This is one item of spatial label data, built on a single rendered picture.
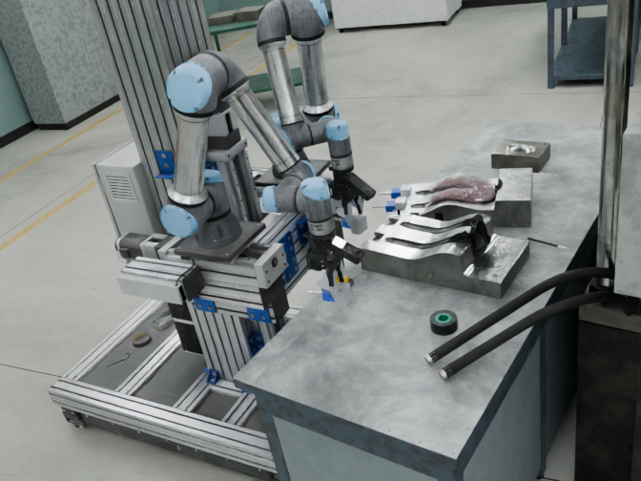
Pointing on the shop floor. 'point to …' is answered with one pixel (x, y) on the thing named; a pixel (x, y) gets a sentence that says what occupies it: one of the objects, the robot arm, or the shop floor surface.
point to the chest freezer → (391, 11)
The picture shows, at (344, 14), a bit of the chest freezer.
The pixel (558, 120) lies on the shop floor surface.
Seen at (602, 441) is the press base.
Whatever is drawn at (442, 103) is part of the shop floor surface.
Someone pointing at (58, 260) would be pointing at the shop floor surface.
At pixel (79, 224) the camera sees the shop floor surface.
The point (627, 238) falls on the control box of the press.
